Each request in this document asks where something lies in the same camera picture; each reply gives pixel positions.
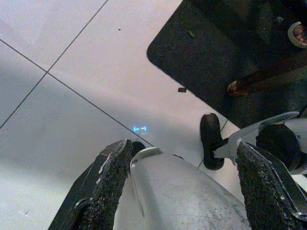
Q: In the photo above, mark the black robot right foot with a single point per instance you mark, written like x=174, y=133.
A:
x=211, y=134

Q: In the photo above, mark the person's foot in grey slipper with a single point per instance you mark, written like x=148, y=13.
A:
x=298, y=34

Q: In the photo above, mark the silver robot right leg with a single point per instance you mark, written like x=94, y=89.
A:
x=244, y=136

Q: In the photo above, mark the silver robot left leg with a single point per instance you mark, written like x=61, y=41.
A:
x=172, y=196

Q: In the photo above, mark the black robot left foot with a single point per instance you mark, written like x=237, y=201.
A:
x=138, y=146

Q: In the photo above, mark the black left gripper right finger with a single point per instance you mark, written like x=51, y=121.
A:
x=261, y=191

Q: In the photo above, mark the silver robot leg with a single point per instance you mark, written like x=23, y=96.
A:
x=244, y=136
x=172, y=196

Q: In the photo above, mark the small black scrap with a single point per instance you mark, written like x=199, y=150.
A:
x=182, y=89

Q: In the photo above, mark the black floor mat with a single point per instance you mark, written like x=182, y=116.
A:
x=206, y=55

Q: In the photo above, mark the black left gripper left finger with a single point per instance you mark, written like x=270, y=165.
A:
x=105, y=182

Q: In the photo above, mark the black robot foot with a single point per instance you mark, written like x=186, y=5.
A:
x=211, y=134
x=138, y=146

